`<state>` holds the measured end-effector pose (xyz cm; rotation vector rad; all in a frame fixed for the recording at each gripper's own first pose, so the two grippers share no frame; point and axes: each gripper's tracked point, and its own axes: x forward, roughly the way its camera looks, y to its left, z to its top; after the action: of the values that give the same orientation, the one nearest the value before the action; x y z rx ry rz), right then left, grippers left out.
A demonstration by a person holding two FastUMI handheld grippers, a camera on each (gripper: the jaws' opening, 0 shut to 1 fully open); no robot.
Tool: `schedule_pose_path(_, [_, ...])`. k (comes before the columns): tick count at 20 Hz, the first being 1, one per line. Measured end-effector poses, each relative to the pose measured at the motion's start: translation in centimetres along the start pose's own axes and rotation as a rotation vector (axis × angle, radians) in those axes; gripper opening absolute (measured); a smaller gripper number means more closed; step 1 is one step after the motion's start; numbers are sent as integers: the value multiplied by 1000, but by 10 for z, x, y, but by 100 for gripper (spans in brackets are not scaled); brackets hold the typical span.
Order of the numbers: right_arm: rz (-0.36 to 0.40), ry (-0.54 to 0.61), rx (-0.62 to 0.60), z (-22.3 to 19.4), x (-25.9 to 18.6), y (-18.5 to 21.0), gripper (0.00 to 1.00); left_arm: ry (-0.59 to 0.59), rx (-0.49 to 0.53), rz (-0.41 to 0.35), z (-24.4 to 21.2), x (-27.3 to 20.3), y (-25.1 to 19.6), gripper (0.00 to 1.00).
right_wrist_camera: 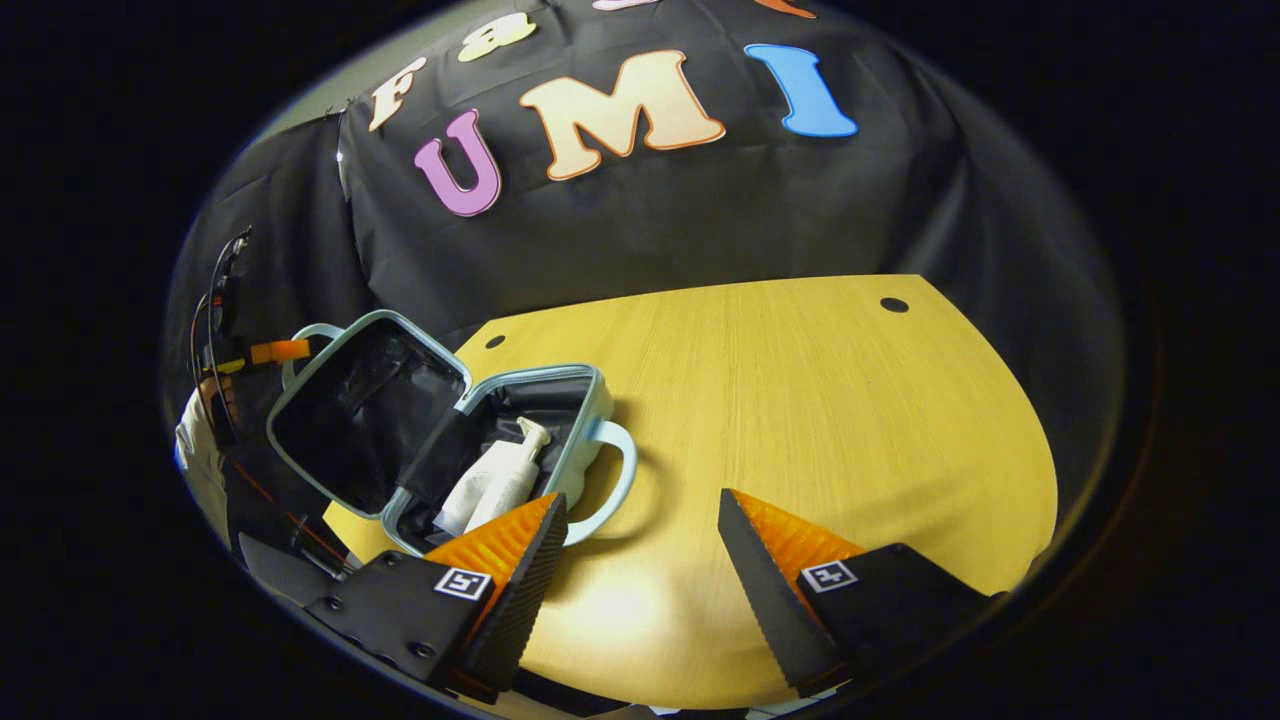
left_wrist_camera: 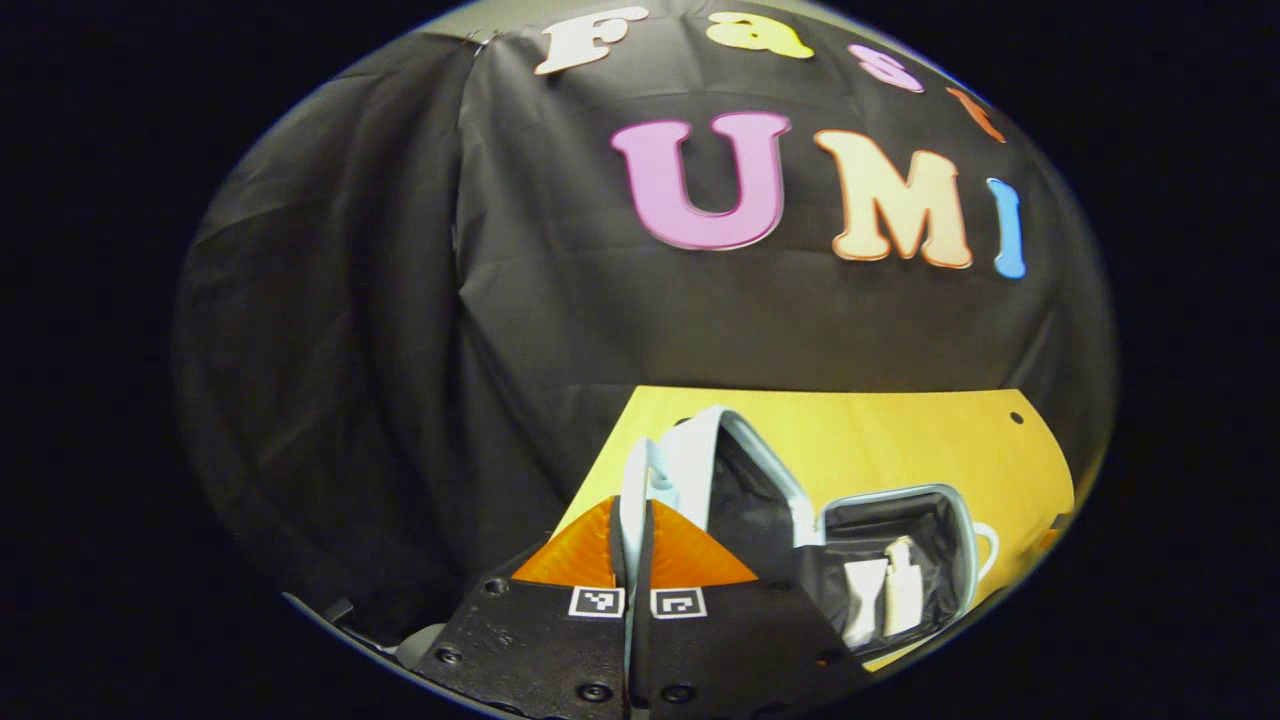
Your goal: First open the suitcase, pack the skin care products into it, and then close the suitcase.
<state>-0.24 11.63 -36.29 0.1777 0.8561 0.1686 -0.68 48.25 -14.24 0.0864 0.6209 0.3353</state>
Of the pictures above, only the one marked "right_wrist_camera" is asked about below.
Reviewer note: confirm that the light blue suitcase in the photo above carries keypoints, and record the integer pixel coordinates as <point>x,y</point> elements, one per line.
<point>360,420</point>

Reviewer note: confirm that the white cream tube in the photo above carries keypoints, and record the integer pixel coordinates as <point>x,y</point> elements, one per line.
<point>470,500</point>

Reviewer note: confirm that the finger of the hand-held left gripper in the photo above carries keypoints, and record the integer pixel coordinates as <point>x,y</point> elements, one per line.
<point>280,351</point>

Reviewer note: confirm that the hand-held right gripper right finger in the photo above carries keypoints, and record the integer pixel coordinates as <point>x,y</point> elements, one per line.
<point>765,590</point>

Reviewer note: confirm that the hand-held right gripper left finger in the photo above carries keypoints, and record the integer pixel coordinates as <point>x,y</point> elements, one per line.
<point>520,590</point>

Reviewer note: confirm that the white pump bottle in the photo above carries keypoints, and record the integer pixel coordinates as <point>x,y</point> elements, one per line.
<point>515,475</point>

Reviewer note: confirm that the black backdrop cloth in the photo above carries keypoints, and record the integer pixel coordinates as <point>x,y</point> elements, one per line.
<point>700,220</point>

